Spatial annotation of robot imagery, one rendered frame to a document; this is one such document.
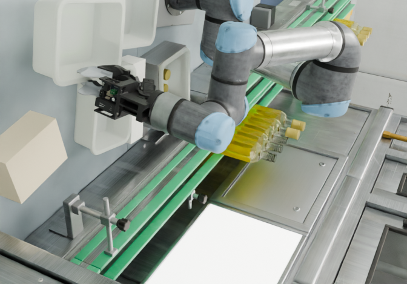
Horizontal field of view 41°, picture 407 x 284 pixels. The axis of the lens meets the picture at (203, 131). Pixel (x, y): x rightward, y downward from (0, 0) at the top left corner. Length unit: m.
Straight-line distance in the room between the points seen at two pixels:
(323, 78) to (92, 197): 0.69
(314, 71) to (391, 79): 6.77
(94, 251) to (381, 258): 0.85
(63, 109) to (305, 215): 0.82
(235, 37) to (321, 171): 1.01
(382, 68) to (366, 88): 0.38
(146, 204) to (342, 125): 1.08
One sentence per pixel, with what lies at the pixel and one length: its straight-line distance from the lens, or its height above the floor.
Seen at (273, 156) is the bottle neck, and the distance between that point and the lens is 1.76.
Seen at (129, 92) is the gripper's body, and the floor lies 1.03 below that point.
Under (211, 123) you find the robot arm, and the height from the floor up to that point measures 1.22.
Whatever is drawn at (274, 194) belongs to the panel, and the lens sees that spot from 1.82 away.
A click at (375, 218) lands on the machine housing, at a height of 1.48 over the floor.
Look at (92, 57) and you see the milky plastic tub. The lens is 1.29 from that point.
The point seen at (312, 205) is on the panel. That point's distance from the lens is 1.80.
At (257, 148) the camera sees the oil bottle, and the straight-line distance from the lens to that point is 1.76.
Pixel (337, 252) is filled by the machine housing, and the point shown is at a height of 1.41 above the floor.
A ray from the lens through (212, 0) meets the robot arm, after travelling 1.62.
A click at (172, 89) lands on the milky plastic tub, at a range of 1.77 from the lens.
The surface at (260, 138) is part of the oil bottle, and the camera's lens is 1.80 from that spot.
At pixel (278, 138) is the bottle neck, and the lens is 1.85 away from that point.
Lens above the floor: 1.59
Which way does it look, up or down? 23 degrees down
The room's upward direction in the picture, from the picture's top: 106 degrees clockwise
